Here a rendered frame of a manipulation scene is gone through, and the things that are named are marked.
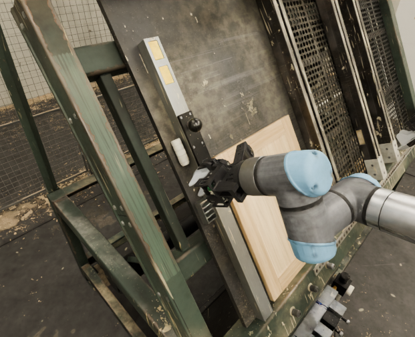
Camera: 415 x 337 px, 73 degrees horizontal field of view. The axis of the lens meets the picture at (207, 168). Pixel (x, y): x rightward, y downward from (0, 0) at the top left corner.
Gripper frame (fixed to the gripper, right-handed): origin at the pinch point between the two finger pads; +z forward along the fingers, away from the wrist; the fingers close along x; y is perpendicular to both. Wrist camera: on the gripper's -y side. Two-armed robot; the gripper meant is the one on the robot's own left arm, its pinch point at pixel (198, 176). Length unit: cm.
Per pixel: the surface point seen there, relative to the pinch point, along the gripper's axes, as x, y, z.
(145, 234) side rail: 1.3, 18.4, 7.1
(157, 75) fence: -24.5, -15.8, 8.7
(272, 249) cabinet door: 46.2, -8.5, 10.5
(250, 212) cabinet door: 29.1, -11.2, 10.2
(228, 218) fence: 20.9, -2.1, 8.1
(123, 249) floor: 64, 6, 167
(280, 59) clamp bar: 2, -69, 10
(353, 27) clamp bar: 24, -135, 8
